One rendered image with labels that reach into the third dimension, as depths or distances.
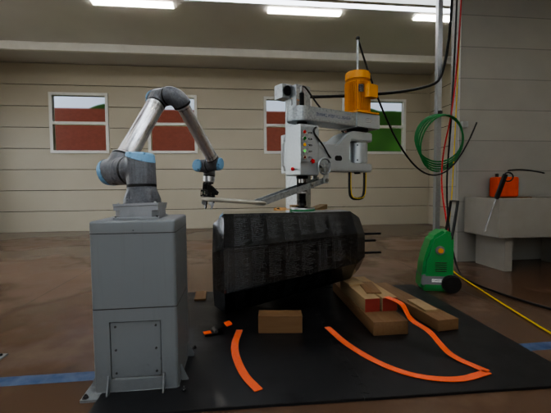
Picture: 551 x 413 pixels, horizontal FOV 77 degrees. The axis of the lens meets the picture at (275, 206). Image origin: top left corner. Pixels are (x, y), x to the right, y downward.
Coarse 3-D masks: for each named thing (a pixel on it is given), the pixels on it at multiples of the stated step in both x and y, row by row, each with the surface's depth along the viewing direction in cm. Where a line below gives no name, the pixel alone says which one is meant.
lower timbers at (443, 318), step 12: (336, 288) 319; (384, 288) 310; (396, 288) 310; (348, 300) 283; (360, 312) 256; (372, 312) 248; (384, 312) 248; (396, 312) 247; (420, 312) 255; (432, 312) 251; (444, 312) 250; (372, 324) 232; (384, 324) 231; (396, 324) 232; (432, 324) 242; (444, 324) 237; (456, 324) 239
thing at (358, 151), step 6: (354, 144) 324; (360, 144) 323; (366, 144) 325; (354, 150) 324; (360, 150) 323; (366, 150) 326; (354, 156) 324; (360, 156) 323; (366, 156) 326; (354, 162) 326; (360, 162) 325; (366, 162) 329
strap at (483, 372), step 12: (396, 300) 240; (408, 312) 233; (420, 324) 222; (336, 336) 230; (432, 336) 211; (444, 348) 205; (240, 360) 199; (372, 360) 198; (240, 372) 186; (408, 372) 184; (480, 372) 183; (252, 384) 174
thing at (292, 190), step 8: (296, 184) 302; (304, 184) 292; (312, 184) 296; (320, 184) 301; (280, 192) 293; (288, 192) 284; (296, 192) 288; (256, 200) 280; (264, 200) 272; (272, 200) 276
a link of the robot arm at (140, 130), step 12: (156, 96) 217; (144, 108) 212; (156, 108) 214; (144, 120) 207; (156, 120) 214; (132, 132) 201; (144, 132) 205; (132, 144) 197; (120, 156) 189; (96, 168) 190; (108, 168) 185; (108, 180) 188; (120, 180) 185
